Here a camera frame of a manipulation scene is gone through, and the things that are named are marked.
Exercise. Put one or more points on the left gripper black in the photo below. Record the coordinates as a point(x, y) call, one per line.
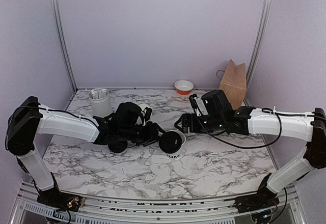
point(152, 132)

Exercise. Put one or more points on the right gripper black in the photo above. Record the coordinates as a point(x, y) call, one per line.
point(192, 126)

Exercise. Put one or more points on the black plastic cup lid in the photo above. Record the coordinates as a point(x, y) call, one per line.
point(170, 142)

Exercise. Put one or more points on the white paper cup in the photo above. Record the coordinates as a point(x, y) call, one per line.
point(178, 153)

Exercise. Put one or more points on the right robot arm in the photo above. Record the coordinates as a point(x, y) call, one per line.
point(309, 127)

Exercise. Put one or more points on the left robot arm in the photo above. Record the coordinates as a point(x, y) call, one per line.
point(32, 118)

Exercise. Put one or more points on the stack of white paper cups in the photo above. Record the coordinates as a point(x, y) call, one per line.
point(146, 109)

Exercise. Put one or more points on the orange white bowl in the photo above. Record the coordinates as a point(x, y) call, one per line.
point(183, 87)

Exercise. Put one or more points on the grey cylindrical canister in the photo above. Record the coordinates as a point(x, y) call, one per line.
point(101, 107)

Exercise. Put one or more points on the brown paper bag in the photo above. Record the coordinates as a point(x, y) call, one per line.
point(234, 83)

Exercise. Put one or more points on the white sugar packets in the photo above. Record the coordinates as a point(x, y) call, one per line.
point(98, 93)

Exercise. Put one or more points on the right aluminium frame post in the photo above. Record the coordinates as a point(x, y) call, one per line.
point(259, 40)

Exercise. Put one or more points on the aluminium frame post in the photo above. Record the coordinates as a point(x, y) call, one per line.
point(63, 45)
point(259, 40)

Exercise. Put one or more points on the front aluminium rail base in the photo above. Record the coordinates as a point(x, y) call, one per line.
point(83, 208)

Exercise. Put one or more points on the left aluminium frame post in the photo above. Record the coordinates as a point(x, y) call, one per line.
point(63, 45)

